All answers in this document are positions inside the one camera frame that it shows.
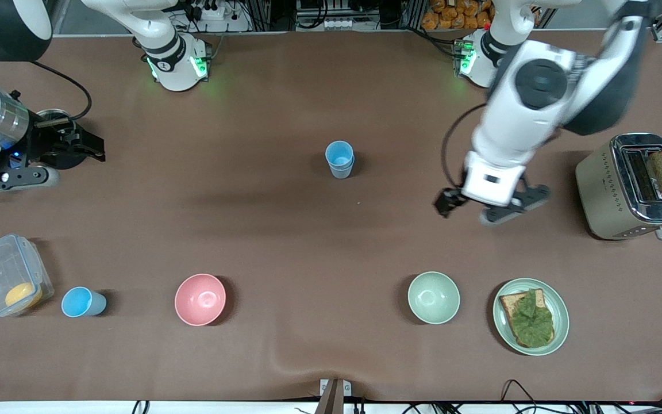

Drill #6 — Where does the pink bowl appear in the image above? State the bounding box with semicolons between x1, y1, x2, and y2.
174;273;227;327

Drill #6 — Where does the beige chrome toaster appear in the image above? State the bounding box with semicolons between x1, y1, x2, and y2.
575;133;662;241

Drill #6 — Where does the orange round food piece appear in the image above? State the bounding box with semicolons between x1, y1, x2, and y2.
5;282;43;309

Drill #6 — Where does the grey camera stand bracket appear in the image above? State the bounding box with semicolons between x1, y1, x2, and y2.
320;378;352;414

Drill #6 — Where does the glass lid blue knob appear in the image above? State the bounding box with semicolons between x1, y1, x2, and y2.
36;109;76;125

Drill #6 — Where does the pale green plate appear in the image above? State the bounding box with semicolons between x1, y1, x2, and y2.
492;278;570;357

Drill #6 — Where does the brown bread slice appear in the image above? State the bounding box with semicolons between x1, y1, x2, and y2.
499;289;556;349

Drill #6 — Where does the green lettuce leaf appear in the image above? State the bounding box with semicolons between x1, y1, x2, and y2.
507;289;555;348

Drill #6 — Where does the black cable loop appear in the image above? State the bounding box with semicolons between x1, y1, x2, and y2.
500;379;540;414

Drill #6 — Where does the brown table cover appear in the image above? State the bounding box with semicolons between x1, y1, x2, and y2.
0;32;662;403

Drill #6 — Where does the blue plastic cup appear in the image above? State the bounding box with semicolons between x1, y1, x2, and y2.
325;140;356;170
61;286;107;318
329;155;356;180

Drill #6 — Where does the white power strip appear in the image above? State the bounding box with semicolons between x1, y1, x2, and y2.
190;0;229;21

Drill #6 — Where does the pale green bowl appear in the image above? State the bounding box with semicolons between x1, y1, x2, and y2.
407;271;461;325

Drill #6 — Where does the bag of orange buns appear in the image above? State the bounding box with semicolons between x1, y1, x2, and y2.
421;0;495;31

